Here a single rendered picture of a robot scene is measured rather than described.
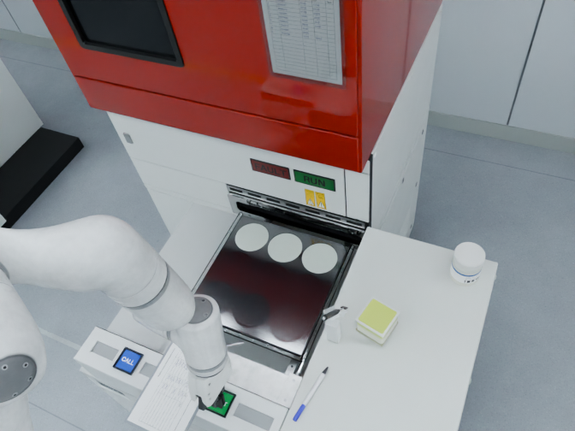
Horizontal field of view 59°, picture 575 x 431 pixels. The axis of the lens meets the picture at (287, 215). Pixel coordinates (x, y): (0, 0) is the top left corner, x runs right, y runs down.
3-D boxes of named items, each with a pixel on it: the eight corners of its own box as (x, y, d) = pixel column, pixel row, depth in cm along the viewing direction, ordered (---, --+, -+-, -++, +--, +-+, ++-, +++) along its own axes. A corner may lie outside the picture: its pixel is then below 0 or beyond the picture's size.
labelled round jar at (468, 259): (453, 259, 131) (458, 238, 123) (481, 267, 128) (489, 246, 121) (446, 281, 127) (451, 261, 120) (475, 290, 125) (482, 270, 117)
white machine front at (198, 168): (149, 182, 180) (103, 92, 149) (370, 247, 153) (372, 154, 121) (145, 189, 179) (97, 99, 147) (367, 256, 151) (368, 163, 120)
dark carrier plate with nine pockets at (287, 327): (243, 215, 157) (242, 215, 156) (348, 247, 145) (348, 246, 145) (186, 311, 139) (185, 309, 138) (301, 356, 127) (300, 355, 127)
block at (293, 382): (291, 376, 126) (289, 372, 123) (304, 381, 125) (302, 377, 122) (277, 407, 122) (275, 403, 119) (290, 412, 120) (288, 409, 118)
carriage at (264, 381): (181, 335, 139) (179, 331, 137) (305, 385, 127) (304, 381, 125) (166, 362, 135) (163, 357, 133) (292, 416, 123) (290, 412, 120)
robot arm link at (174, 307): (64, 276, 77) (150, 336, 103) (144, 317, 71) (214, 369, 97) (99, 227, 81) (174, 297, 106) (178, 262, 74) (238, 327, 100)
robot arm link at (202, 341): (171, 357, 100) (210, 377, 97) (158, 315, 91) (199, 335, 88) (198, 326, 106) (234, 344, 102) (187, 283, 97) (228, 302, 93)
